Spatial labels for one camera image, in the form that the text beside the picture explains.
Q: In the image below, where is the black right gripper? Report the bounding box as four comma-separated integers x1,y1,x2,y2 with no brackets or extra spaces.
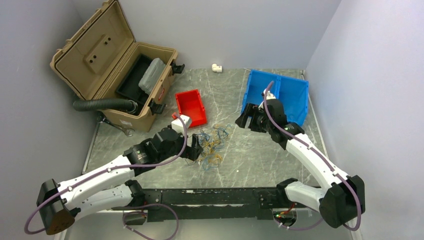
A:
235,103,274,134

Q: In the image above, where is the blue wire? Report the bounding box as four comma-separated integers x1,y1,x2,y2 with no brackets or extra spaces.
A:
197,125,231,172

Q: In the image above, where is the yellow wire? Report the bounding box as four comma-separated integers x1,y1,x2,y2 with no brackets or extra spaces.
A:
195,124,233,167

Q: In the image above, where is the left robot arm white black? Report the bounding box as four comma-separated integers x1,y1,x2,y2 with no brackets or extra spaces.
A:
36,126,203,235

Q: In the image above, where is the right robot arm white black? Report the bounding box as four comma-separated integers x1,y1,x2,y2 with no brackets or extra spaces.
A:
235,99,366,231

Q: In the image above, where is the white pipe elbow fitting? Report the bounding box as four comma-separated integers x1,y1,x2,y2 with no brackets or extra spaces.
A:
211,63,223,73

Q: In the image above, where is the blue bin left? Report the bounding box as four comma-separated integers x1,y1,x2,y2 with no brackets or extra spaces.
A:
240,69,283,113

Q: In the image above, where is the blue bin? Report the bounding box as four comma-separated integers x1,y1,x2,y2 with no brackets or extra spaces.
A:
240,69,283,113
274,75,309,126

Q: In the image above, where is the red plastic bin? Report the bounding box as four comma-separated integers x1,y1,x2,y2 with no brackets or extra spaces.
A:
175,89,208,128

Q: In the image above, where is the blue bin right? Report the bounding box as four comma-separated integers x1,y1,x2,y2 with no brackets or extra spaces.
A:
274,75,309,126

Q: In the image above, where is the grey plastic organizer box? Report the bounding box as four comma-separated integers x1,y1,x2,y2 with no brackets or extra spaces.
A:
138,58,166,95

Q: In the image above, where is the black toolbox tray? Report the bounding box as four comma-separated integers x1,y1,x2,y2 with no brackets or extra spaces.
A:
115,54,153,107

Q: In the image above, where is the tan hard toolbox case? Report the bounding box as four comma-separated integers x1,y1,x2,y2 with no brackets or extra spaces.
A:
50,0,185,132

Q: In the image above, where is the metal wrench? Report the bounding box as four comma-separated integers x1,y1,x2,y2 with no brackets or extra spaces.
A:
96,114,135,137

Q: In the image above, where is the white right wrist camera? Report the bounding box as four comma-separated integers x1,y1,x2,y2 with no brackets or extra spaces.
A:
262,92,276,102

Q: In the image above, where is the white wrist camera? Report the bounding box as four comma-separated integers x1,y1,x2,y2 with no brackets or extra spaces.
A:
171,112,192,134
262,92,276,102

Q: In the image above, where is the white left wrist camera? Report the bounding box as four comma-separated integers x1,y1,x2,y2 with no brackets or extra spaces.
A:
171,112,192,134

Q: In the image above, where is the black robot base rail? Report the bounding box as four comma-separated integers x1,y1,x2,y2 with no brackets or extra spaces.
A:
110,178,309,223

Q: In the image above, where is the black corrugated hose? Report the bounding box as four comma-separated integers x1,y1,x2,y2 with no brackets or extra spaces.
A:
72,97,138,113

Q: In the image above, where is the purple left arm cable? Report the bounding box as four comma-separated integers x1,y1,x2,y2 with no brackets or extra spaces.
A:
23,114,189,240

